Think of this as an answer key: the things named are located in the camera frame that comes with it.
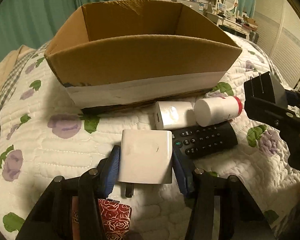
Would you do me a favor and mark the white dressing table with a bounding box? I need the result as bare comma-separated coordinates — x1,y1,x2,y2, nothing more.
204,12,257,40

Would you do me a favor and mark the grey checked bed sheet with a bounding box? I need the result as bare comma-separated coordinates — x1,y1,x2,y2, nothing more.
0,42,48,133

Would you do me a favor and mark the white bottle red band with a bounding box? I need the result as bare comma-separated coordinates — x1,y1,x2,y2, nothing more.
193,96,243,127

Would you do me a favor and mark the green curtain left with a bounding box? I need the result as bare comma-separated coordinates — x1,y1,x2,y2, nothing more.
0,0,113,61

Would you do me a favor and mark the small white adapter cube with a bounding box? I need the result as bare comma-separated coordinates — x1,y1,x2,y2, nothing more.
154,101,197,131

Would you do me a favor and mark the black remote control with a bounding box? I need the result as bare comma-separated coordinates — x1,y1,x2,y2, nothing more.
172,121,238,159

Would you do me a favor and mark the pink rose wallet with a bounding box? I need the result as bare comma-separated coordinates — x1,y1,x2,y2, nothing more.
71,195,133,240

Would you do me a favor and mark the brown cardboard box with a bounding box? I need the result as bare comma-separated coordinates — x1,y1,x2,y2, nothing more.
44,0,242,109

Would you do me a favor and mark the white louvred wardrobe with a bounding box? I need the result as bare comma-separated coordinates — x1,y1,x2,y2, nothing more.
254,0,300,89

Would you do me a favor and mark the floral quilted bedspread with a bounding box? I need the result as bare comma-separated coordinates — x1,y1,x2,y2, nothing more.
0,33,300,239

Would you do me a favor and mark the white power adapter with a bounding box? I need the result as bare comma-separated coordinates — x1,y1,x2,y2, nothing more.
118,129,172,198

